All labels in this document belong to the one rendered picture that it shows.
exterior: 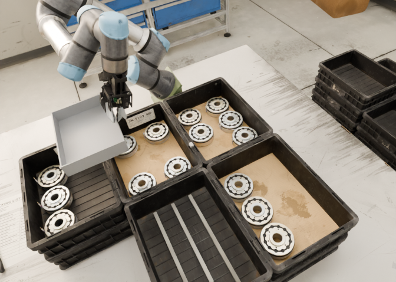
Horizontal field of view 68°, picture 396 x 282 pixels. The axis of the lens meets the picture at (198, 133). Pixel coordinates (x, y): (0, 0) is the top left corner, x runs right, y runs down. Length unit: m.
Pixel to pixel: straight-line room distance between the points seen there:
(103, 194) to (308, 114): 1.02
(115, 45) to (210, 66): 1.05
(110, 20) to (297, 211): 0.81
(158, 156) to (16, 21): 2.86
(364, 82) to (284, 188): 1.22
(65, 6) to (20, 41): 2.64
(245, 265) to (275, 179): 0.33
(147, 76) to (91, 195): 0.59
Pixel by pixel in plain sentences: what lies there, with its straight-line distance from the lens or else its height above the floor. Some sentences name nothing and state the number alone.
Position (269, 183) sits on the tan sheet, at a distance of 1.10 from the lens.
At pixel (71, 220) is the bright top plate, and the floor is 0.86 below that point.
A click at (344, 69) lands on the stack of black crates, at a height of 0.49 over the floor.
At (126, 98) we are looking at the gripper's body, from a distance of 0.92.
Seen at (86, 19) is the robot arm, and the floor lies 1.39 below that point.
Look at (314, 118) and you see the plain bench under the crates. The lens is 1.52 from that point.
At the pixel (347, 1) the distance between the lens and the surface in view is 3.87.
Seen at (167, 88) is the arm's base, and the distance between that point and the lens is 1.46.
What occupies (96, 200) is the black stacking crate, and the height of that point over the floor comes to 0.83.
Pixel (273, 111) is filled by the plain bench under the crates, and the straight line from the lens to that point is 1.52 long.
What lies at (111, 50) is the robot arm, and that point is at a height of 1.35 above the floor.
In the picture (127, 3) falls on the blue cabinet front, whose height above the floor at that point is 0.65.
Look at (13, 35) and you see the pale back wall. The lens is 3.86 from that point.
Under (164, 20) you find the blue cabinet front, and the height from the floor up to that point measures 0.39.
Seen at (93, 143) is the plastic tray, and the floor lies 1.05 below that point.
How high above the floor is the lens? 1.76
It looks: 48 degrees down
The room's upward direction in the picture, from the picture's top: 8 degrees counter-clockwise
